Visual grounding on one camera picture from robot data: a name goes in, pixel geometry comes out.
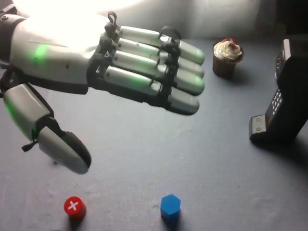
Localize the red cylinder block white cross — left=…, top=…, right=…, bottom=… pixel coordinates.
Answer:
left=63, top=196, right=87, bottom=219

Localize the grey table cloth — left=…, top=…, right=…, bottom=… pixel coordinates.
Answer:
left=0, top=38, right=308, bottom=231

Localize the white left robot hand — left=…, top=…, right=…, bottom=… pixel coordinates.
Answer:
left=0, top=11, right=207, bottom=175

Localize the blue hexagonal block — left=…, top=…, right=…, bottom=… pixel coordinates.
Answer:
left=160, top=193, right=181, bottom=220

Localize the toy cupcake with white frosting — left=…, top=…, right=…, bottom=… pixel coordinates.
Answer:
left=212, top=37, right=245, bottom=78

